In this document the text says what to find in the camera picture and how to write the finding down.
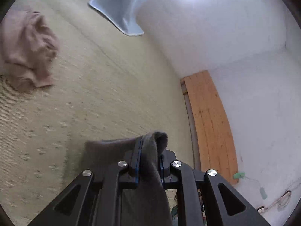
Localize wooden headboard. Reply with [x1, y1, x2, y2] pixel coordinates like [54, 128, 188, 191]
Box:
[181, 70, 239, 185]

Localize white power strip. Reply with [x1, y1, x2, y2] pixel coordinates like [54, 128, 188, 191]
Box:
[259, 187, 267, 200]

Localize green wall plug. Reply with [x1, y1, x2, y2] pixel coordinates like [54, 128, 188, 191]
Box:
[233, 171, 245, 179]

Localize dark grey smile sweatshirt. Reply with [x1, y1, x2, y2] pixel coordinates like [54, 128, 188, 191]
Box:
[79, 132, 172, 225]

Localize pink garment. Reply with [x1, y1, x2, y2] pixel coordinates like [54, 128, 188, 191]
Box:
[1, 7, 59, 92]

